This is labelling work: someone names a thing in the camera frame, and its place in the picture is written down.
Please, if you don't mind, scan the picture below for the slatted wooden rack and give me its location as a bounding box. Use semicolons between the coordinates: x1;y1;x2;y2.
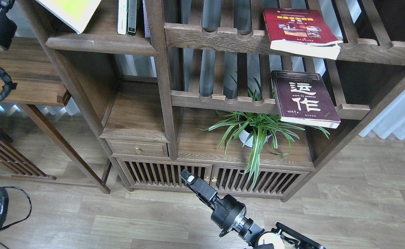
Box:
0;129;57;180

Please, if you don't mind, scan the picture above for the red book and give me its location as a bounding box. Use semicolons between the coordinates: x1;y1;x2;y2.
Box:
263;8;342;60

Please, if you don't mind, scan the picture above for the white curtain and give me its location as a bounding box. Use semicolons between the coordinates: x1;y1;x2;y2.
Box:
359;90;405;140

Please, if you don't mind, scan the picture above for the dark wooden bookshelf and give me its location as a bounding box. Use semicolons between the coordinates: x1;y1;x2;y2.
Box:
17;0;405;201

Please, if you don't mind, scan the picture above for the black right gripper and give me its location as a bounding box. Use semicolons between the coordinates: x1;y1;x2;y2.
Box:
179;169;247;237

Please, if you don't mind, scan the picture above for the white upright book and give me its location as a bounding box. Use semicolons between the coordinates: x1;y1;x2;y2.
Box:
117;0;128;35

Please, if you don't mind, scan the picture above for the dark maroon book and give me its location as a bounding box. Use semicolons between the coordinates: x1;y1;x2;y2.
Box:
270;71;341;129

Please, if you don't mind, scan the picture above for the yellow green book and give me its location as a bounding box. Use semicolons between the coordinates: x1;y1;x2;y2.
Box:
37;0;101;34

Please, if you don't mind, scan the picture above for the wooden side table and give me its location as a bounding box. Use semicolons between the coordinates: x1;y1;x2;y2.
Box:
0;37;111;194

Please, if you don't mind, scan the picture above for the spider plant in white pot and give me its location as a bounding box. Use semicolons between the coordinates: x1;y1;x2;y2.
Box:
207;82;330;187

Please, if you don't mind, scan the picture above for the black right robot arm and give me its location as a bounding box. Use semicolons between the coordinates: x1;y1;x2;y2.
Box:
179;170;324;249

